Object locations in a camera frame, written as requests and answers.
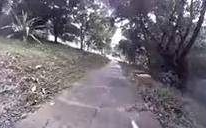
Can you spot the grey concrete path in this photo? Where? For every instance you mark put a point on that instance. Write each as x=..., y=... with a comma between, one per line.
x=106, y=90

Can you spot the row of trees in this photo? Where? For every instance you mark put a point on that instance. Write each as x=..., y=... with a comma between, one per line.
x=77, y=26

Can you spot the leaf-strewn grass verge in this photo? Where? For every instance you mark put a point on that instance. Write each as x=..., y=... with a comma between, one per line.
x=157, y=96

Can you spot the robot's own part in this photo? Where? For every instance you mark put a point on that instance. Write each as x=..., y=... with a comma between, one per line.
x=134, y=124

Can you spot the leaf-strewn grass slope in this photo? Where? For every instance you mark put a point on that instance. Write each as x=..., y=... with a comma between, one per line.
x=31, y=70

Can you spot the large dark-trunked tree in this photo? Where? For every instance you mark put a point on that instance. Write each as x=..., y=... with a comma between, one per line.
x=177, y=43

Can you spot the spiky palm-like plant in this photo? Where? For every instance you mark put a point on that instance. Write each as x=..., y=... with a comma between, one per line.
x=24, y=26

